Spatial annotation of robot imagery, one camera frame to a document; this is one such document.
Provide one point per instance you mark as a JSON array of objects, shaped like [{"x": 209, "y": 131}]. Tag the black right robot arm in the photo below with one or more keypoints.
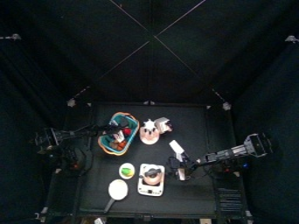
[{"x": 238, "y": 150}]

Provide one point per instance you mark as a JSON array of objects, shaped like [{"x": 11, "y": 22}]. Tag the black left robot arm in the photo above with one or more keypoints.
[{"x": 62, "y": 135}]

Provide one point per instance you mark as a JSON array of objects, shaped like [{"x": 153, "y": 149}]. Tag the green apple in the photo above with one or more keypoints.
[{"x": 128, "y": 172}]

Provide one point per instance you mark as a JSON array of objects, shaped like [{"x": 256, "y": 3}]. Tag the small white object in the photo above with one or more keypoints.
[{"x": 182, "y": 175}]

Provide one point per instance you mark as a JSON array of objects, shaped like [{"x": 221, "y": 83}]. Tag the red toy fruit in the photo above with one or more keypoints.
[{"x": 128, "y": 131}]

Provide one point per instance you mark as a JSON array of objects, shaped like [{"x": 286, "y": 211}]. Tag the orange toy fruit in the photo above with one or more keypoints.
[{"x": 122, "y": 144}]

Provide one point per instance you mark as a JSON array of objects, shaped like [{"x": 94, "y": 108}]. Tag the brown toy food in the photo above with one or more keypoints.
[{"x": 114, "y": 144}]

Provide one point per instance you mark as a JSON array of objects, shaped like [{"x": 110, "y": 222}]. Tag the teal basket with orange rim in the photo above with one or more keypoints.
[{"x": 133, "y": 137}]

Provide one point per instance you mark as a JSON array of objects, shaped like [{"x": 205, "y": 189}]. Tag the white rectangular block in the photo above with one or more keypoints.
[{"x": 177, "y": 146}]

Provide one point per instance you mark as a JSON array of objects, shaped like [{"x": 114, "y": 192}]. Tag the grey toy utensil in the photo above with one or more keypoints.
[{"x": 152, "y": 172}]

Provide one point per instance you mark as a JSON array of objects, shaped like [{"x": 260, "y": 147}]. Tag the pink bowl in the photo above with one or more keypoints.
[{"x": 153, "y": 180}]

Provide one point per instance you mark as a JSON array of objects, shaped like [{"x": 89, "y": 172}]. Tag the white spiky toy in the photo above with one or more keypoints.
[{"x": 149, "y": 125}]

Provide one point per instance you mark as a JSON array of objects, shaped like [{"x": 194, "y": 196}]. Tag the pink figure toy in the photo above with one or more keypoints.
[{"x": 150, "y": 138}]

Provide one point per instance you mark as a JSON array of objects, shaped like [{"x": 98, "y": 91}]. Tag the white grey toy appliance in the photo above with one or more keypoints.
[{"x": 164, "y": 124}]

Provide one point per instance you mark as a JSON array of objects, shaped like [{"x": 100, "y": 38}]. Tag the small white plate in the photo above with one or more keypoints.
[{"x": 122, "y": 169}]

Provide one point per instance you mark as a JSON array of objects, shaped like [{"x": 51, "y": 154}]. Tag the silver frame clamp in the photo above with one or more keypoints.
[
  {"x": 149, "y": 102},
  {"x": 72, "y": 102},
  {"x": 292, "y": 38},
  {"x": 226, "y": 106}
]

